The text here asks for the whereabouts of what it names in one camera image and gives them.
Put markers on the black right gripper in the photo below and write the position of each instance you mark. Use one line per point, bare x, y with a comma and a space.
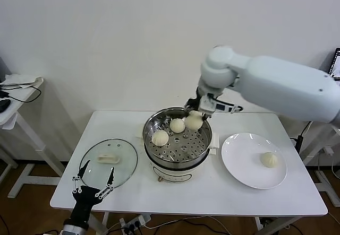
199, 101

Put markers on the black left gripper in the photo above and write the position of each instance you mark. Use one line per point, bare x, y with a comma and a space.
85, 199

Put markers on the white steamed baozi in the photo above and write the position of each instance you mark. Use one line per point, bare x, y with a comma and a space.
269, 160
177, 125
194, 122
160, 138

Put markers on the round glass lid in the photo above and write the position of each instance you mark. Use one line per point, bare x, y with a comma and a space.
127, 163

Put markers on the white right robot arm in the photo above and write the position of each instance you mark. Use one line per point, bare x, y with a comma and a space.
279, 86

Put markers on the stainless steel steamer basket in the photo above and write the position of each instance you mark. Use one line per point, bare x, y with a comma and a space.
205, 135

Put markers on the white table leg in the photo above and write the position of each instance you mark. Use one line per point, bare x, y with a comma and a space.
105, 217
257, 223

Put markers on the white power strip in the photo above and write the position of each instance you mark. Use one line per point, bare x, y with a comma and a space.
138, 220

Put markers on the white electric cooker base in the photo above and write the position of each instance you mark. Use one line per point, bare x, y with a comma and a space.
172, 175

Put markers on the white round plate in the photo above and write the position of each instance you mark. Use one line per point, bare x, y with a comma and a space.
239, 176

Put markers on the white side table with cloth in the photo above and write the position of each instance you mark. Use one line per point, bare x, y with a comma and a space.
16, 118

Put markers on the black computer mouse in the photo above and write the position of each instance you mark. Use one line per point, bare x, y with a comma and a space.
4, 105

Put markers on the crumpled white cloth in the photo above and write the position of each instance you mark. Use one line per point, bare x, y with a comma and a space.
18, 79

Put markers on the white power adapter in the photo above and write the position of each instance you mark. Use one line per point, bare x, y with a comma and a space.
328, 151

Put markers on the open black laptop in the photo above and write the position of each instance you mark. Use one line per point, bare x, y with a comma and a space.
336, 62

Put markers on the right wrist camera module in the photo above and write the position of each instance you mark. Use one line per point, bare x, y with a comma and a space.
210, 103

